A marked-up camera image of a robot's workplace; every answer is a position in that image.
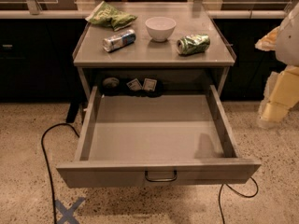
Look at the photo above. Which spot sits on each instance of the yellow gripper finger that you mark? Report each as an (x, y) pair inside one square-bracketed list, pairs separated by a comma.
[(281, 94)]

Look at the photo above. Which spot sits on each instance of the crushed green soda can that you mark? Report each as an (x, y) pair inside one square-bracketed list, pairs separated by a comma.
[(192, 44)]

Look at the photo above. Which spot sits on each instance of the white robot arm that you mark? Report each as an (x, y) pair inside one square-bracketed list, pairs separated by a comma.
[(284, 39)]

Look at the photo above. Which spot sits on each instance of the grey open top drawer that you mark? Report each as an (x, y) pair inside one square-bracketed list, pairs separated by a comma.
[(122, 137)]

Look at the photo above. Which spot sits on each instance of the silver blue soda can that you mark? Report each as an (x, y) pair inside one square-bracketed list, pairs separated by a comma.
[(119, 40)]

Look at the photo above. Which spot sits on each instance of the grey cabinet table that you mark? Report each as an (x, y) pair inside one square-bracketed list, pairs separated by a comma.
[(144, 53)]

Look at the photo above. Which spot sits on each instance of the white tag card right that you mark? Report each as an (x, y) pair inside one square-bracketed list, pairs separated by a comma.
[(149, 84)]

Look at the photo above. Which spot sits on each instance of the white tag card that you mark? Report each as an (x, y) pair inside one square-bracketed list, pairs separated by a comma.
[(134, 85), (149, 84)]

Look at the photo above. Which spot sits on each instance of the white bowl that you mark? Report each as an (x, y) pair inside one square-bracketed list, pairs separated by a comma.
[(160, 28)]

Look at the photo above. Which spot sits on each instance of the white tag card left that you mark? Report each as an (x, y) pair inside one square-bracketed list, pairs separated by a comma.
[(134, 85)]

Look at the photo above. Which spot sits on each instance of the round grey object inside cabinet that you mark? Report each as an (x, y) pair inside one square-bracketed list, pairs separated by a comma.
[(110, 83)]

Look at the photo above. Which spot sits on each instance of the green chip bag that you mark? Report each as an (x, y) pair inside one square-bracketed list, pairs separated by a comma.
[(105, 15)]

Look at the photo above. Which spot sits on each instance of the dark counter cabinets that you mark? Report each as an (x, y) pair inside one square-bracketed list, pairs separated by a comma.
[(36, 63)]

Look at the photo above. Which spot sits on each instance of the blue tape cross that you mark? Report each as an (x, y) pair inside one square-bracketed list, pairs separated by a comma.
[(67, 214)]

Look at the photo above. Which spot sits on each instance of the black metal drawer handle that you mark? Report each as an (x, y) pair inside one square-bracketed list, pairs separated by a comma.
[(161, 177)]

